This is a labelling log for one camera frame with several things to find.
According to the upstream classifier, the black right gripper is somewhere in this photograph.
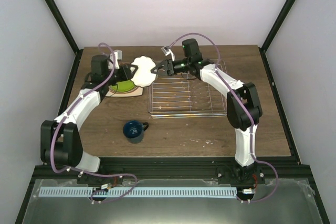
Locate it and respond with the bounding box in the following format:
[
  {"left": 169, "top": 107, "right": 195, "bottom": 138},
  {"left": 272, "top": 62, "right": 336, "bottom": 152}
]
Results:
[{"left": 151, "top": 58, "right": 190, "bottom": 77}]

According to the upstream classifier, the white scalloped bowl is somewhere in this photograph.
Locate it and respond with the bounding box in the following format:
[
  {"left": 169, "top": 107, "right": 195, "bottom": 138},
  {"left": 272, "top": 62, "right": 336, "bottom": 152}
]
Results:
[{"left": 131, "top": 56, "right": 156, "bottom": 88}]

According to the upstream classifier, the green plate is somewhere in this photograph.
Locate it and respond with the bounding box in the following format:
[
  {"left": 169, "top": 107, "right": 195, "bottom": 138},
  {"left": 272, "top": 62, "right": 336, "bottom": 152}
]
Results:
[{"left": 109, "top": 80, "right": 135, "bottom": 93}]

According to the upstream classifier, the floral orange rimmed plate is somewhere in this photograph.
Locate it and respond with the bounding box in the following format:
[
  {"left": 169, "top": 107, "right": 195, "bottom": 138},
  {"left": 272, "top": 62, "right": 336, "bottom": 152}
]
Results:
[{"left": 106, "top": 84, "right": 140, "bottom": 95}]

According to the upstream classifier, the wire dish rack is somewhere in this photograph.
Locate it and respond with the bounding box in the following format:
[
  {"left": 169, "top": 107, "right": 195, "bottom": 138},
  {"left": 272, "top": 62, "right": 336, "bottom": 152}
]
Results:
[{"left": 148, "top": 73, "right": 227, "bottom": 118}]

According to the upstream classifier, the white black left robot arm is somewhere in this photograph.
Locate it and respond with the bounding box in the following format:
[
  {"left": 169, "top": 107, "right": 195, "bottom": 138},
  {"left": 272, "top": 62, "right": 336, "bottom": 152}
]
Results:
[{"left": 40, "top": 54, "right": 138, "bottom": 184}]

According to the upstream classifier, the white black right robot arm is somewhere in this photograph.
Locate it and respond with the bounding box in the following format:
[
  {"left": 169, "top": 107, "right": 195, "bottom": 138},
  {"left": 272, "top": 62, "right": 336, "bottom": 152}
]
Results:
[{"left": 151, "top": 38, "right": 262, "bottom": 184}]

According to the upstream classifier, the square bird pattern plate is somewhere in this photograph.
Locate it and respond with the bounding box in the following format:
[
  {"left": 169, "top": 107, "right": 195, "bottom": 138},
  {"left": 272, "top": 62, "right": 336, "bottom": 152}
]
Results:
[{"left": 104, "top": 86, "right": 145, "bottom": 98}]

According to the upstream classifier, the dark blue mug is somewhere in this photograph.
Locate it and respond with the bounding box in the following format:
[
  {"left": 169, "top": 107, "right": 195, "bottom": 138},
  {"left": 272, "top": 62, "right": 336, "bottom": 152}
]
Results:
[{"left": 122, "top": 120, "right": 149, "bottom": 144}]

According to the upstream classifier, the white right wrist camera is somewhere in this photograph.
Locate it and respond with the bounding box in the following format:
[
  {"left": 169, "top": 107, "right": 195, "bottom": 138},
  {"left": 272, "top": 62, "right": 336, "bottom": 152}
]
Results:
[{"left": 161, "top": 46, "right": 175, "bottom": 61}]

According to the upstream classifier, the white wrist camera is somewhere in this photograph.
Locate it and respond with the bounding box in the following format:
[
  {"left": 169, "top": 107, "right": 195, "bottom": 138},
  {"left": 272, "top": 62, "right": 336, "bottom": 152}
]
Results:
[
  {"left": 161, "top": 46, "right": 175, "bottom": 61},
  {"left": 110, "top": 49, "right": 123, "bottom": 61}
]

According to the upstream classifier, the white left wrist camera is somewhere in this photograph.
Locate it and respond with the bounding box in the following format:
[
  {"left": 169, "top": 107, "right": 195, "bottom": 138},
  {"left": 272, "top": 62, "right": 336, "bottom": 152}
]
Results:
[{"left": 110, "top": 49, "right": 123, "bottom": 61}]

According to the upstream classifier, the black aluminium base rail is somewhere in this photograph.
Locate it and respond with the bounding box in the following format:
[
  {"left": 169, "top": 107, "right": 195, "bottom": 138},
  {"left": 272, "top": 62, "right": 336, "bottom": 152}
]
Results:
[{"left": 31, "top": 157, "right": 310, "bottom": 183}]

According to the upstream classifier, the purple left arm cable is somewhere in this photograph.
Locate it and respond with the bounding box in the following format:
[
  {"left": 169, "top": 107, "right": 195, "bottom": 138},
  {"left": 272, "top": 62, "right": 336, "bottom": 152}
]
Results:
[{"left": 50, "top": 42, "right": 138, "bottom": 205}]

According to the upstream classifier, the left black frame post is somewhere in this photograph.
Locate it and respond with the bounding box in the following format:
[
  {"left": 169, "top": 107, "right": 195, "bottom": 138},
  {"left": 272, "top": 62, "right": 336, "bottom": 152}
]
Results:
[{"left": 28, "top": 0, "right": 79, "bottom": 55}]

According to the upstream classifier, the black frame post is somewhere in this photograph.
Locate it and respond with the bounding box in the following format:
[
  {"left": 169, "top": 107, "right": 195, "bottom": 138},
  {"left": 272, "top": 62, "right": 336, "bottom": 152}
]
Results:
[
  {"left": 261, "top": 0, "right": 313, "bottom": 51},
  {"left": 28, "top": 0, "right": 79, "bottom": 55}
]

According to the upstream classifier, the light blue slotted cable duct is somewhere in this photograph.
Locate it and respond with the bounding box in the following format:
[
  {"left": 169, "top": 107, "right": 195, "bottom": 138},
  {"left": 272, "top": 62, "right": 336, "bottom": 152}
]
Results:
[{"left": 38, "top": 187, "right": 237, "bottom": 198}]

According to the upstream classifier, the right black frame post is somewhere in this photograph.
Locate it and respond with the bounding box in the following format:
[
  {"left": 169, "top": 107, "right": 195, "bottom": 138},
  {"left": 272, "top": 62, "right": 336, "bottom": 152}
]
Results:
[{"left": 261, "top": 0, "right": 313, "bottom": 51}]

